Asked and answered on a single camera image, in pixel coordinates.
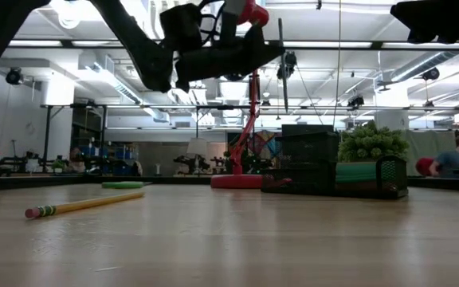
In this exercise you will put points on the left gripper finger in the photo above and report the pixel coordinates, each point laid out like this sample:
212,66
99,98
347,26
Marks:
253,65
253,48

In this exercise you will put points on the colourful patterned kite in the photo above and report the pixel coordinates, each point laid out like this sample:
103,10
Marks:
267,145

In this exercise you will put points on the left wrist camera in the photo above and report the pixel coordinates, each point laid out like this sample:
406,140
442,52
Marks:
235,7

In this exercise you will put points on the small green potted plant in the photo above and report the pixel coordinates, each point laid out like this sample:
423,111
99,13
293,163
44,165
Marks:
58,164

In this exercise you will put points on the black mesh desk organizer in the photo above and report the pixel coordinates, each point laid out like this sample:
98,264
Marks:
309,159

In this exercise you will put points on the black shelving unit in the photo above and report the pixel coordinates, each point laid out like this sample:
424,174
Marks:
88,131

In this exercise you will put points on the black aluminium rig frame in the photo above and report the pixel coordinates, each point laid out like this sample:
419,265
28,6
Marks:
94,182

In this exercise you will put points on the white container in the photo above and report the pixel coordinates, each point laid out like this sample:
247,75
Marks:
32,165

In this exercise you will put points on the black ceiling spotlight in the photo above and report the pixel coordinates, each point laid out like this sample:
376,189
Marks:
291,60
430,73
355,101
13,76

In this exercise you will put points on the green sticky note pad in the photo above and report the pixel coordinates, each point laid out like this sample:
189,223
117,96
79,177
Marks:
355,172

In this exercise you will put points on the green artificial plant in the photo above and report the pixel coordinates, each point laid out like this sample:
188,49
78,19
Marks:
373,145

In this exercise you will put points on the pale green curtain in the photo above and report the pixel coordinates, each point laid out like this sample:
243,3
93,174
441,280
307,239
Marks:
420,143

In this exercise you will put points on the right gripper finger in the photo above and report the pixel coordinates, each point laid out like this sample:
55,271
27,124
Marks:
424,12
424,26

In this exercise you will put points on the red desk lamp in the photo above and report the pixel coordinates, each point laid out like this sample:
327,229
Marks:
255,99

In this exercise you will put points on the background black robot arm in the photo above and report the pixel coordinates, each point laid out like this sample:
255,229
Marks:
183,160

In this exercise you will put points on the yellow pencil pink eraser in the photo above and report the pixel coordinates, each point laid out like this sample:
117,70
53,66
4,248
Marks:
90,204

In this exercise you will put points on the white shade table lamp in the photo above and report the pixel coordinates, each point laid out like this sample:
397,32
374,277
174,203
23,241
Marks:
197,146

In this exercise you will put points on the person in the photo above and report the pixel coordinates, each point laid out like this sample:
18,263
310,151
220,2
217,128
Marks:
452,161
76,159

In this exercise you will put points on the blue storage bins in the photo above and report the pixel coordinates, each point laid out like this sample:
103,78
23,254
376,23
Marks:
124,153

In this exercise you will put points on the red rounded object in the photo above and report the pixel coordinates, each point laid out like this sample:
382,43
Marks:
424,166

